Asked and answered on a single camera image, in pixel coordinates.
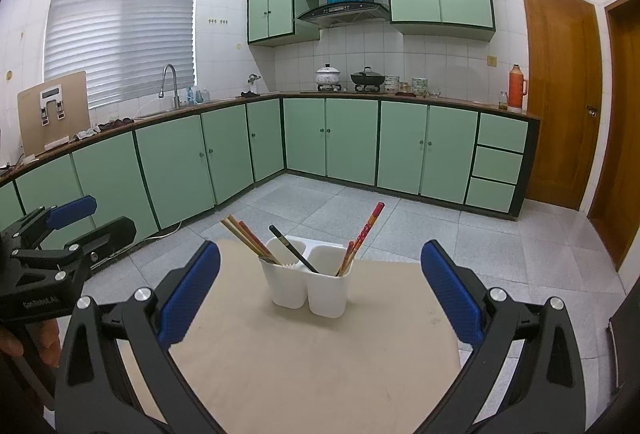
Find white window blind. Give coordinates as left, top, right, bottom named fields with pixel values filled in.
left=44, top=0, right=200, bottom=111

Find red-patterned wooden chopstick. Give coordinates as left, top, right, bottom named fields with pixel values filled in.
left=237, top=221, right=280, bottom=263
left=340, top=202, right=386, bottom=277
left=242, top=220, right=282, bottom=262
left=335, top=241, right=356, bottom=277

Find black wok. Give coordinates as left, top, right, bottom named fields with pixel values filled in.
left=350, top=66, right=387, bottom=88

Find white clip device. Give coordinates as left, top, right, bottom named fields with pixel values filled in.
left=39, top=84, right=67, bottom=125

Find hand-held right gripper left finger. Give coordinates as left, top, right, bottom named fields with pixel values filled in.
left=54, top=240, right=222, bottom=434

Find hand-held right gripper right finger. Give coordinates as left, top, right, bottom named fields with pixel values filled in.
left=420, top=239, right=587, bottom=434

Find plain bamboo chopstick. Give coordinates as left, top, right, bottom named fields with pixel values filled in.
left=226, top=215, right=278, bottom=262
left=220, top=219, right=273, bottom=265

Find closed wooden door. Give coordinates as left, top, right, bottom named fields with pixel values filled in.
left=520, top=0, right=603, bottom=209

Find black cabinet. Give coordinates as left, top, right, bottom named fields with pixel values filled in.
left=606, top=299, right=632, bottom=395

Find red thermos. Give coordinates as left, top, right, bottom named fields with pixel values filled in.
left=507, top=64, right=528, bottom=111

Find white lidded pot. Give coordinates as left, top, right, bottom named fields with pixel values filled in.
left=315, top=63, right=342, bottom=87

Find wooden door with frame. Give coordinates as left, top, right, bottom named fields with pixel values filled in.
left=587, top=0, right=640, bottom=272

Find person's left hand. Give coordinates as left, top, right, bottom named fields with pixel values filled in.
left=0, top=318, right=62, bottom=369

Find metal kitchen faucet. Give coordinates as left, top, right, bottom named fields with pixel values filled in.
left=159, top=64, right=182, bottom=109

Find blue range hood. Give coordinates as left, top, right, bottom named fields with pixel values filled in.
left=296, top=1, right=392, bottom=27

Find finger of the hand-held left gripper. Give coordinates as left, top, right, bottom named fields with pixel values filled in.
left=0, top=195, right=98, bottom=251
left=64, top=216, right=137, bottom=267

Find beige table cover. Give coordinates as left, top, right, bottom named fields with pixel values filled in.
left=117, top=239, right=463, bottom=434

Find black chopstick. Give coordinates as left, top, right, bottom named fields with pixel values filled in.
left=268, top=224, right=321, bottom=275

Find white two-compartment utensil holder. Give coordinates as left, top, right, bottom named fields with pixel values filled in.
left=258, top=236, right=357, bottom=319

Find green base cabinets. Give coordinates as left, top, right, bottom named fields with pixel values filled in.
left=0, top=92, right=542, bottom=272

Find wooden board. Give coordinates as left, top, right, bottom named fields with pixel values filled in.
left=17, top=70, right=91, bottom=157

